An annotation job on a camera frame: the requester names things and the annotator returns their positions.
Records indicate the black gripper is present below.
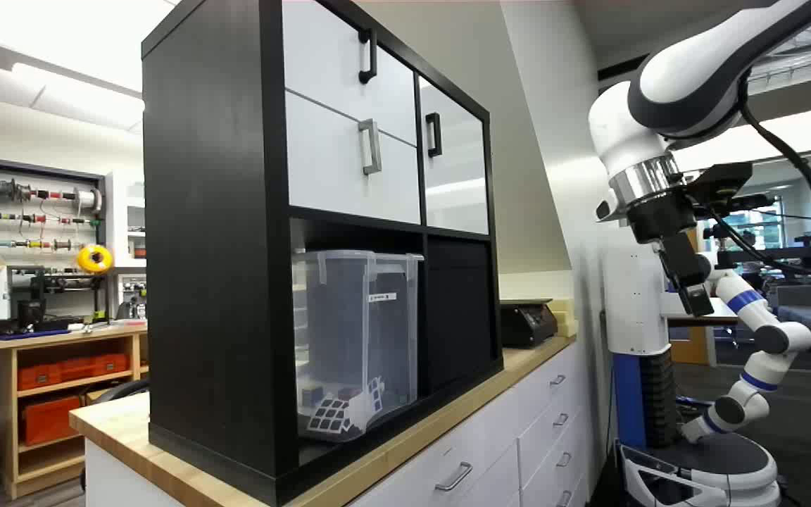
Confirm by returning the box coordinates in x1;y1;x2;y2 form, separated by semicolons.
625;192;717;319

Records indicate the white base cabinet with drawers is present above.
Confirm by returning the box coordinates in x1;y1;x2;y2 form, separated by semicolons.
81;336;596;507

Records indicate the clear plastic container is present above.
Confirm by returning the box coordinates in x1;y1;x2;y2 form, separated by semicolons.
290;249;424;444

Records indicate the white grid item in container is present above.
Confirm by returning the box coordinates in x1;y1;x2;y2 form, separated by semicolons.
300;389;376;439

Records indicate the black cube shelf cabinet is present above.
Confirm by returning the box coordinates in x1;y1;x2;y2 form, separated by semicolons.
137;0;507;507

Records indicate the white blue mobile robot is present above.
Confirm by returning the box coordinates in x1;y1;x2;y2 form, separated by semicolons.
599;237;811;507

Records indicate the black desktop device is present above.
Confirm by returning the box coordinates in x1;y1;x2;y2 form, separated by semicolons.
497;297;561;353

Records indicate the white drawer tall front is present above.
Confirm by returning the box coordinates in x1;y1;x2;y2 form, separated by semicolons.
285;89;421;226

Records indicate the white drawer short front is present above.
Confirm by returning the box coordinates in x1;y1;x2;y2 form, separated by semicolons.
279;0;418;150

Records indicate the yellow filament spool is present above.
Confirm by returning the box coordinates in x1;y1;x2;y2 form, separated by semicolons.
75;243;119;280

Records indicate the small orange toolbox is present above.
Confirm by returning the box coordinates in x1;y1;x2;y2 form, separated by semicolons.
17;353;131;392

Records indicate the large orange toolbox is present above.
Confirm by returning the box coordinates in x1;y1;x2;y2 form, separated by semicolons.
19;392;90;447

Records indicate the black 3d printer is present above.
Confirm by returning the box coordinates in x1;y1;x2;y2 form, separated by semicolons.
0;263;113;340

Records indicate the wooden workbench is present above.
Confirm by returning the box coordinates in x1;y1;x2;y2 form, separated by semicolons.
0;320;151;502

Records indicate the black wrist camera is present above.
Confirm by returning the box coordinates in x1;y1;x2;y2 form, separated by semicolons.
682;160;778;222

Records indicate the black door handle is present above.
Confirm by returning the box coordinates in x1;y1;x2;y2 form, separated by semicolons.
421;109;445;160

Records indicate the grey drawer handle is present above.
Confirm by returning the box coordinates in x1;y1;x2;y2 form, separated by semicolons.
357;116;386;178

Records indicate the black drawer handle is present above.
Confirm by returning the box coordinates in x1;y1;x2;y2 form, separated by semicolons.
355;25;380;88

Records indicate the wall wire spool rack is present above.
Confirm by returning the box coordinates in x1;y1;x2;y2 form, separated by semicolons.
0;154;113;257

